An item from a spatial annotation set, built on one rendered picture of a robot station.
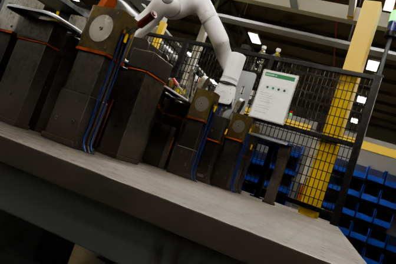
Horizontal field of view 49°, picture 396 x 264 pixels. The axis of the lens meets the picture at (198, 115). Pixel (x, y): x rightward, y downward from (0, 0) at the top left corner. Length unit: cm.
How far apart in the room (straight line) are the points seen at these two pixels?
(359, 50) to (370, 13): 24
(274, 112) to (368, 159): 169
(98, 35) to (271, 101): 167
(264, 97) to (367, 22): 73
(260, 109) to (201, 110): 102
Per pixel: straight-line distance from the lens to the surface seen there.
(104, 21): 114
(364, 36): 271
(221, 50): 221
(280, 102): 262
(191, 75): 222
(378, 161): 415
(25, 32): 127
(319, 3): 643
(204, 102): 167
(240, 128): 197
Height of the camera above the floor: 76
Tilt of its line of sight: 6 degrees up
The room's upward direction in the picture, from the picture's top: 19 degrees clockwise
